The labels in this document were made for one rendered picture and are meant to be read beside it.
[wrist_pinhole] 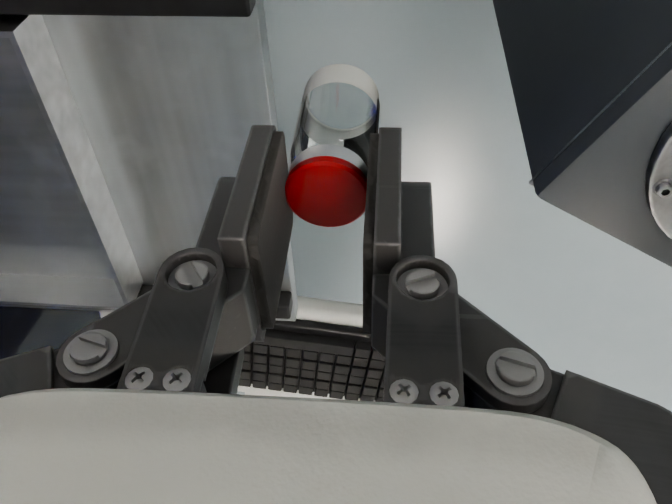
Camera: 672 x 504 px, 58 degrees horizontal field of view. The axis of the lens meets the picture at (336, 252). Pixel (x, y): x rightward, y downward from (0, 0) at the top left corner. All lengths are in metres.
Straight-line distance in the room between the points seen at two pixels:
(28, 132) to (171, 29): 0.15
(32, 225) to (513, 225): 1.35
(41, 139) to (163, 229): 0.12
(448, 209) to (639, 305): 0.70
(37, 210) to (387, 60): 0.98
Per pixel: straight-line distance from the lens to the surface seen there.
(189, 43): 0.42
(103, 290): 0.60
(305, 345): 0.71
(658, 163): 0.50
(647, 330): 2.16
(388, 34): 1.38
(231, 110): 0.44
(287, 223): 0.15
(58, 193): 0.54
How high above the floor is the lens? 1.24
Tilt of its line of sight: 44 degrees down
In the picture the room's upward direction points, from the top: 173 degrees counter-clockwise
